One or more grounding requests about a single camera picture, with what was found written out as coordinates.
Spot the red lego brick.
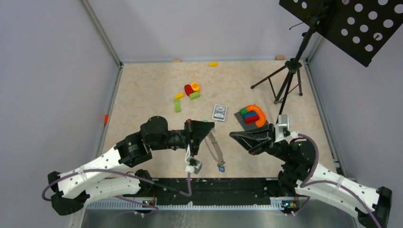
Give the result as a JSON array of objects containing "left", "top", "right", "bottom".
[{"left": 244, "top": 115, "right": 260, "bottom": 124}]

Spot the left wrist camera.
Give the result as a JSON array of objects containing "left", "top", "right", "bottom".
[{"left": 185, "top": 144, "right": 202, "bottom": 174}]

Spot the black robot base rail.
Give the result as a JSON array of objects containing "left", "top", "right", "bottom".
[{"left": 138, "top": 178, "right": 284, "bottom": 209}]

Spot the grey lego baseplate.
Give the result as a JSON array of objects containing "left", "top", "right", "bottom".
[{"left": 234, "top": 111, "right": 268, "bottom": 130}]

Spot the red cylinder block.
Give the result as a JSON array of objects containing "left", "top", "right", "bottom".
[{"left": 184, "top": 84, "right": 194, "bottom": 96}]

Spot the green rectangular block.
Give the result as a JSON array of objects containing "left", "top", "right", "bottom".
[{"left": 189, "top": 91, "right": 200, "bottom": 100}]

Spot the black tripod stand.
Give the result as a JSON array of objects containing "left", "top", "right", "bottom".
[{"left": 250, "top": 16, "right": 320, "bottom": 115}]

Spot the blue lego brick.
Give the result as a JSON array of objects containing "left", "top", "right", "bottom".
[{"left": 243, "top": 111, "right": 259, "bottom": 118}]

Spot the orange curved lego tube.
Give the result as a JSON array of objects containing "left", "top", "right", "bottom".
[{"left": 245, "top": 104, "right": 267, "bottom": 127}]

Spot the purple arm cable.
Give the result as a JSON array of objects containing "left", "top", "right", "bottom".
[
  {"left": 41, "top": 169, "right": 192, "bottom": 218},
  {"left": 296, "top": 133, "right": 383, "bottom": 228}
]

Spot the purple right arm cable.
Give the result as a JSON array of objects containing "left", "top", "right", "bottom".
[{"left": 296, "top": 133, "right": 383, "bottom": 228}]

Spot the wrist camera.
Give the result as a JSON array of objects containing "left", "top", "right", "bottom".
[
  {"left": 274, "top": 114, "right": 298, "bottom": 143},
  {"left": 185, "top": 144, "right": 202, "bottom": 174}
]

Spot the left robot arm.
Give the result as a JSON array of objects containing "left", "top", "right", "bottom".
[{"left": 42, "top": 116, "right": 215, "bottom": 216}]

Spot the orange round block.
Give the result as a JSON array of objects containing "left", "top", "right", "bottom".
[{"left": 190, "top": 82, "right": 200, "bottom": 92}]

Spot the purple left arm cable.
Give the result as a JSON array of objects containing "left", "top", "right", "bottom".
[{"left": 41, "top": 169, "right": 192, "bottom": 218}]

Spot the perforated metal keyring plate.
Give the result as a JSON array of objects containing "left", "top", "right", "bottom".
[{"left": 204, "top": 131, "right": 225, "bottom": 166}]

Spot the playing card deck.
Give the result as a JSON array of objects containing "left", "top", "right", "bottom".
[{"left": 211, "top": 104, "right": 228, "bottom": 122}]

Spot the black perforated panel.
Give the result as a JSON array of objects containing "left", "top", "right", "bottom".
[{"left": 279, "top": 0, "right": 403, "bottom": 67}]

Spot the green lego brick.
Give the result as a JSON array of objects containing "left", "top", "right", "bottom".
[{"left": 240, "top": 107, "right": 248, "bottom": 115}]

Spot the yellow rectangular block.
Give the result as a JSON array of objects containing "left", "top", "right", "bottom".
[{"left": 174, "top": 93, "right": 184, "bottom": 99}]

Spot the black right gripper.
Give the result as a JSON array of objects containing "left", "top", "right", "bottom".
[{"left": 229, "top": 122, "right": 291, "bottom": 162}]

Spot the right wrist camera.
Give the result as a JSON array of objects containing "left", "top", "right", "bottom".
[{"left": 274, "top": 114, "right": 298, "bottom": 143}]

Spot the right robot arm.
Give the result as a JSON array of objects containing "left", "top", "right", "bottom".
[{"left": 229, "top": 123, "right": 392, "bottom": 228}]

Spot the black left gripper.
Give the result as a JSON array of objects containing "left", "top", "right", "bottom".
[{"left": 150, "top": 118, "right": 215, "bottom": 157}]

